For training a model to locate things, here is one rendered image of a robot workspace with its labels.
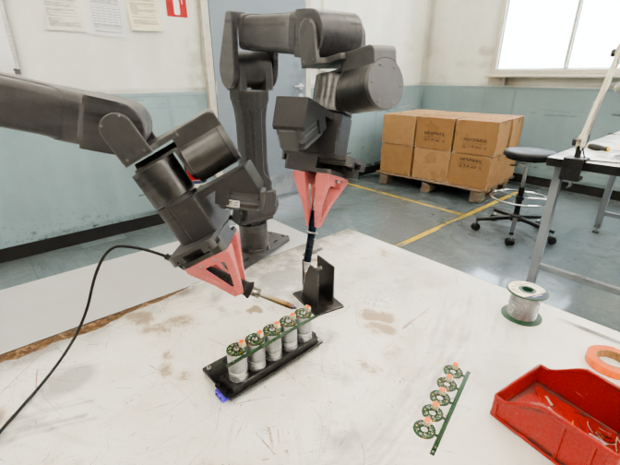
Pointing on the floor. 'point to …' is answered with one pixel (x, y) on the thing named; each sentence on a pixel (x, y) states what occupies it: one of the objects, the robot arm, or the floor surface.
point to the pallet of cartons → (449, 149)
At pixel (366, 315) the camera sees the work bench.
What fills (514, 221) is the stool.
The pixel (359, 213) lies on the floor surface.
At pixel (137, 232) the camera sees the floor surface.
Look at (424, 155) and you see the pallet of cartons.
